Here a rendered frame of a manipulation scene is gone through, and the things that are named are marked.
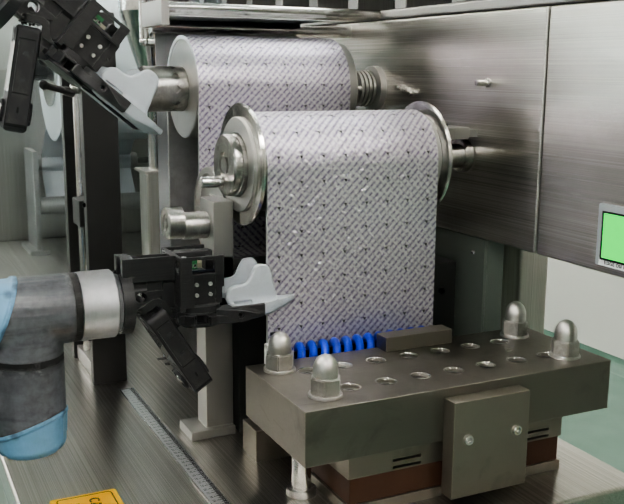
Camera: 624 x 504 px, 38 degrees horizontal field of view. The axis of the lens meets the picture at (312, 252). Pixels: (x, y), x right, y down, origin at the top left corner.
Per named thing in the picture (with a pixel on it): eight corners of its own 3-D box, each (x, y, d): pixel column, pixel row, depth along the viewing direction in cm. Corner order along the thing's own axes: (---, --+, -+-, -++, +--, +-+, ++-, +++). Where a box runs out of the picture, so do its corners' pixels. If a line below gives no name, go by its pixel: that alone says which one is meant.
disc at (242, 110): (218, 213, 118) (218, 98, 115) (221, 213, 119) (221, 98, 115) (262, 236, 106) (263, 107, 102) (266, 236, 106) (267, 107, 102)
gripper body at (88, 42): (136, 34, 99) (45, -45, 93) (87, 96, 98) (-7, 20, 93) (119, 35, 106) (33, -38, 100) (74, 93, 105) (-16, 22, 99)
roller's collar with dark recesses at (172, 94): (136, 110, 132) (134, 65, 131) (176, 110, 135) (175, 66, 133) (148, 112, 126) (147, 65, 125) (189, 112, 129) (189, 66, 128)
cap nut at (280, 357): (258, 367, 104) (258, 329, 103) (287, 363, 105) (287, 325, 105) (271, 377, 101) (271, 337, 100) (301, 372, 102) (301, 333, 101)
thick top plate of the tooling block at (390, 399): (245, 415, 106) (245, 365, 104) (521, 368, 123) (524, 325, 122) (304, 469, 91) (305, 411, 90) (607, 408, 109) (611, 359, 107)
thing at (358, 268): (266, 360, 110) (265, 209, 107) (430, 337, 120) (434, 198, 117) (267, 361, 110) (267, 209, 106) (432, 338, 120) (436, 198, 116)
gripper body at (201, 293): (231, 254, 101) (124, 264, 96) (231, 329, 103) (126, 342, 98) (208, 243, 108) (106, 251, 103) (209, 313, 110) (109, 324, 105)
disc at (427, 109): (387, 202, 129) (392, 97, 126) (390, 202, 130) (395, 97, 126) (446, 222, 116) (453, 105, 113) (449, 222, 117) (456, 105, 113)
